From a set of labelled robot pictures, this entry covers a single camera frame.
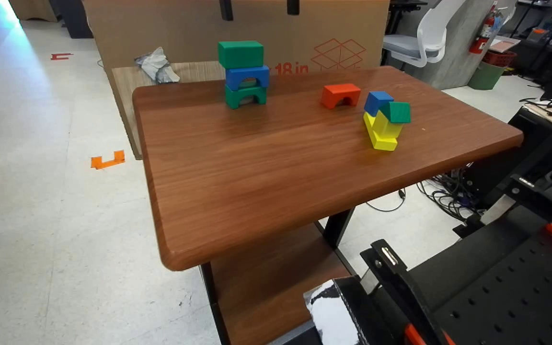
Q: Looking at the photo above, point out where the green rectangular wooden block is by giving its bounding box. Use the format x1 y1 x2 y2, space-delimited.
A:
216 40 266 71

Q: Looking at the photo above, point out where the black table leg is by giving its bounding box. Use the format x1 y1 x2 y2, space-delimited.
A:
199 261 234 345
322 207 356 253

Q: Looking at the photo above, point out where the green wooden arch block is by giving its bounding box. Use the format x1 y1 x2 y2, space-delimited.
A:
224 84 268 111

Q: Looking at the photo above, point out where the orange wooden arch block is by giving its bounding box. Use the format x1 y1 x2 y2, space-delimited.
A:
320 83 364 111

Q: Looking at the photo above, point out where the blue wooden arch block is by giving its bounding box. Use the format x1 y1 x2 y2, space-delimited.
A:
224 63 272 92

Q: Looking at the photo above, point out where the wooden lower table shelf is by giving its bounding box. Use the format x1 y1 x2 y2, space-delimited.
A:
205 221 356 345

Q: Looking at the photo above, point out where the yellow stepped wooden block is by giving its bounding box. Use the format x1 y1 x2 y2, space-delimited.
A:
360 109 406 153

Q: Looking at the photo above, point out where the blue wooden cube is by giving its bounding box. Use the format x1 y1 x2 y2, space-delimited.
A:
362 90 396 119

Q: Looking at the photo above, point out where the green wooden cube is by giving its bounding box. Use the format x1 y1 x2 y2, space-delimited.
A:
379 100 414 127

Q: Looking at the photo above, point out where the white black-edged panel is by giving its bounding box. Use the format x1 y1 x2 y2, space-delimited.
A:
303 278 368 345

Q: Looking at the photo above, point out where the white crumpled plastic bag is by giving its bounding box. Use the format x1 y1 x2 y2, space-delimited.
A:
134 44 182 86

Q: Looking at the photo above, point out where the light wooden board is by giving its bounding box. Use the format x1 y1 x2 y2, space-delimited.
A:
109 60 228 161

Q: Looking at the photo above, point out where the large brown cardboard box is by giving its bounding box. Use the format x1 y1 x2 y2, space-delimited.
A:
80 0 393 84

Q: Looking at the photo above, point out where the white office chair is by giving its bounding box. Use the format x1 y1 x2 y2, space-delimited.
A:
381 0 469 71

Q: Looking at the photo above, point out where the green bin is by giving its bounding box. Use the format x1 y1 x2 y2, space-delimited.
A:
465 60 506 92

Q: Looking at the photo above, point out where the red fire extinguisher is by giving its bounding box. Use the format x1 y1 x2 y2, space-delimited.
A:
467 4 506 58

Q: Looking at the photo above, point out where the black desk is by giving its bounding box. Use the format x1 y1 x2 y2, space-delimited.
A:
504 94 552 198

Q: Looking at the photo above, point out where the black floor cable tangle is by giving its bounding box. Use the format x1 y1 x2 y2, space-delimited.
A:
362 178 485 226

